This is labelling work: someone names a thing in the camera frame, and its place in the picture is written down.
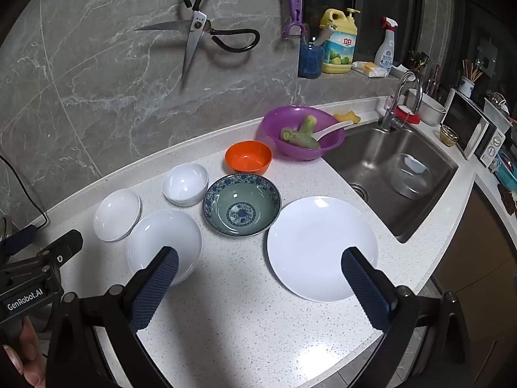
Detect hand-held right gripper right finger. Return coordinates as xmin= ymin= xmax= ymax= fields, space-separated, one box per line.
xmin=341 ymin=246 xmax=473 ymax=388

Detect black power cable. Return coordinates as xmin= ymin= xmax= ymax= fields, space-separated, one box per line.
xmin=0 ymin=154 xmax=49 ymax=231

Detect yellow white sponge pack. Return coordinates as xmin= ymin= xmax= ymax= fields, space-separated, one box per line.
xmin=351 ymin=60 xmax=390 ymax=78

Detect person's left hand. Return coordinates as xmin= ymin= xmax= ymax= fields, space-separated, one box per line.
xmin=0 ymin=315 xmax=47 ymax=386

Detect blue patterned ceramic bowl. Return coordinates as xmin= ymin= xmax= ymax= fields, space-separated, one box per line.
xmin=203 ymin=173 xmax=282 ymax=238

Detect bundle of chopsticks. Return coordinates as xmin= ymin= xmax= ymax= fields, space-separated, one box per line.
xmin=462 ymin=59 xmax=484 ymax=83

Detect red round lid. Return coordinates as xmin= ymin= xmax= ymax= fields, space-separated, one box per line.
xmin=395 ymin=105 xmax=421 ymax=124

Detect white microwave oven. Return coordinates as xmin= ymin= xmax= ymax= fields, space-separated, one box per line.
xmin=441 ymin=89 xmax=505 ymax=166

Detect black handled kitchen scissors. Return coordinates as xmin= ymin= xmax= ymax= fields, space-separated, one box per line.
xmin=134 ymin=0 xmax=260 ymax=83

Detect orange bowl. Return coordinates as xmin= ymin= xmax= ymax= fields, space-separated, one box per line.
xmin=225 ymin=141 xmax=272 ymax=176

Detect clear glass bowl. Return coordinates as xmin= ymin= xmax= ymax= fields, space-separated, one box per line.
xmin=390 ymin=153 xmax=433 ymax=200

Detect white spray bottle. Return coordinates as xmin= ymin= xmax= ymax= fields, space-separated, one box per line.
xmin=374 ymin=17 xmax=399 ymax=77

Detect white metal pot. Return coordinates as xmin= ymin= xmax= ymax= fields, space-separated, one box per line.
xmin=408 ymin=88 xmax=447 ymax=127

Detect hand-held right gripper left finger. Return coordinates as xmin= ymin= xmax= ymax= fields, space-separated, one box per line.
xmin=46 ymin=246 xmax=179 ymax=388

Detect large white plate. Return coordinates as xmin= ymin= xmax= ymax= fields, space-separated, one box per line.
xmin=267 ymin=196 xmax=379 ymax=303

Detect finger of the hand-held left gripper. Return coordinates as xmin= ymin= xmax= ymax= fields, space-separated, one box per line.
xmin=0 ymin=223 xmax=38 ymax=256
xmin=8 ymin=229 xmax=84 ymax=287

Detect purple peeler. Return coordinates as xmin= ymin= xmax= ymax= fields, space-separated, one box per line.
xmin=276 ymin=0 xmax=310 ymax=42

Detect small white plate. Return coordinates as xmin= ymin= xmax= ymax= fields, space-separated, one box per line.
xmin=94 ymin=189 xmax=142 ymax=242

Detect blue cup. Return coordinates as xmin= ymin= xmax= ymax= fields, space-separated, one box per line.
xmin=298 ymin=44 xmax=325 ymax=79

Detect white bowl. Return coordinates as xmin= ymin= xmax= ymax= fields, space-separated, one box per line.
xmin=162 ymin=163 xmax=209 ymax=207

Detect white handled knife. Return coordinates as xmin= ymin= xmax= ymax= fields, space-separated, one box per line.
xmin=312 ymin=24 xmax=337 ymax=47

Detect stainless steel sink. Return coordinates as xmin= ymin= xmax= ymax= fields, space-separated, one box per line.
xmin=323 ymin=123 xmax=459 ymax=244

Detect medium white plate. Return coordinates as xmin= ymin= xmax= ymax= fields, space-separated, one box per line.
xmin=126 ymin=209 xmax=203 ymax=286

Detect white plastic spoon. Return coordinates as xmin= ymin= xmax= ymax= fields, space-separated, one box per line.
xmin=317 ymin=120 xmax=354 ymax=140

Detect purple plastic basin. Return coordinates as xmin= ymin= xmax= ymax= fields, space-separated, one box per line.
xmin=262 ymin=105 xmax=347 ymax=160

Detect yellow dish soap bottle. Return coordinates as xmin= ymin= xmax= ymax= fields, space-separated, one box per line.
xmin=320 ymin=7 xmax=361 ymax=74

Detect chrome faucet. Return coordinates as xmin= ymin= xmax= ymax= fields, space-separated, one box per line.
xmin=380 ymin=70 xmax=423 ymax=132

